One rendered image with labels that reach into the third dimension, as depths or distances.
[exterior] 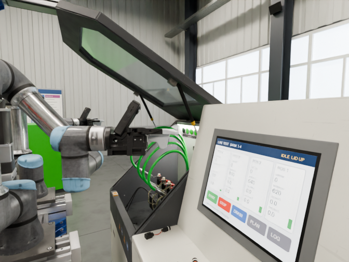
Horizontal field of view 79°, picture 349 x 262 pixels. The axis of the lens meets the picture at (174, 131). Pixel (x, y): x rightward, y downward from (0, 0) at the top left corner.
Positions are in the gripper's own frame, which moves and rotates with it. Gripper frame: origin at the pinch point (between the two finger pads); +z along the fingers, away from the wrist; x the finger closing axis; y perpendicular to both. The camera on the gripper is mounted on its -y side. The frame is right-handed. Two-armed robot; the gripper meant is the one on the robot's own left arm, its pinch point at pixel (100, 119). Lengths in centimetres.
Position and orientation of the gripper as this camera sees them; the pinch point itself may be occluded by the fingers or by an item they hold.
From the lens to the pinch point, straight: 180.7
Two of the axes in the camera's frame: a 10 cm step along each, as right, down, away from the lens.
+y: -1.1, 9.8, 1.6
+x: 8.1, 1.9, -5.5
